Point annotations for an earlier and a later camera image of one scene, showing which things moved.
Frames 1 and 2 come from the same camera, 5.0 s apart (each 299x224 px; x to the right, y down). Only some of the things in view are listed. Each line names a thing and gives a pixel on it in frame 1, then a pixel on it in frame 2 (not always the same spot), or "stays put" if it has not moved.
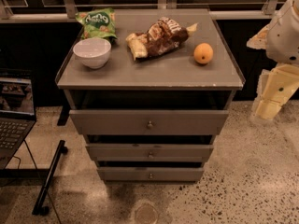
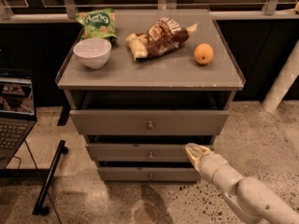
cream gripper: x=284 y=37 → x=210 y=166
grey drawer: x=144 y=152 stays put
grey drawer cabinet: x=152 y=101 stays put
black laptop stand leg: x=38 y=207 stays put
